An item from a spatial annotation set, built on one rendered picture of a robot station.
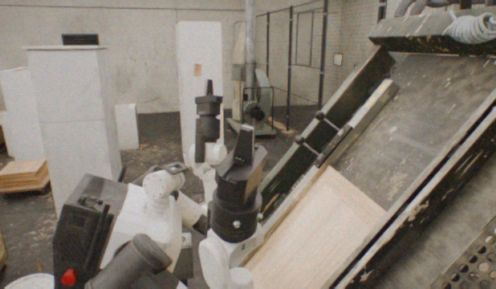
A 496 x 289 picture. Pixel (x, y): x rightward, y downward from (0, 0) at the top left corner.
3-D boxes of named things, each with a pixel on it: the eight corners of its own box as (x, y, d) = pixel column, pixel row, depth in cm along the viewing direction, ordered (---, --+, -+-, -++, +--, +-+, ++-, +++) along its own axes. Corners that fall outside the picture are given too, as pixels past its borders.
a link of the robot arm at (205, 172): (217, 141, 121) (223, 175, 126) (196, 140, 124) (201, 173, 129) (209, 148, 115) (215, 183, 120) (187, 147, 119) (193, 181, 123)
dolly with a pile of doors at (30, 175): (16, 182, 449) (10, 160, 440) (58, 178, 462) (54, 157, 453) (-4, 201, 392) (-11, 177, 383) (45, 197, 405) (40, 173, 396)
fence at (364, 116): (237, 269, 139) (230, 264, 138) (392, 85, 128) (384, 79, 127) (240, 276, 134) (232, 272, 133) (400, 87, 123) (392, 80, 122)
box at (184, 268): (168, 266, 161) (164, 234, 155) (193, 264, 163) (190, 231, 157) (167, 283, 149) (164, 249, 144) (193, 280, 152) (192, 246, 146)
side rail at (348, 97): (238, 242, 164) (221, 231, 161) (388, 60, 152) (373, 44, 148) (241, 249, 159) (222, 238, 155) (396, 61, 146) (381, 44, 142)
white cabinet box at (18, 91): (30, 114, 521) (21, 67, 499) (71, 112, 536) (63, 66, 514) (10, 126, 447) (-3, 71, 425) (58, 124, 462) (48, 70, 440)
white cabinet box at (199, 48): (182, 154, 560) (175, 23, 498) (217, 152, 575) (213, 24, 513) (185, 167, 505) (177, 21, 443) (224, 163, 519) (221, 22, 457)
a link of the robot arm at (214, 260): (215, 248, 59) (226, 311, 63) (252, 226, 65) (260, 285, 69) (194, 237, 64) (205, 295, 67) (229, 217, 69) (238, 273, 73)
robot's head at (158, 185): (136, 199, 86) (147, 168, 85) (157, 190, 96) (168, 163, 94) (157, 211, 85) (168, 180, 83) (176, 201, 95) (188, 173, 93)
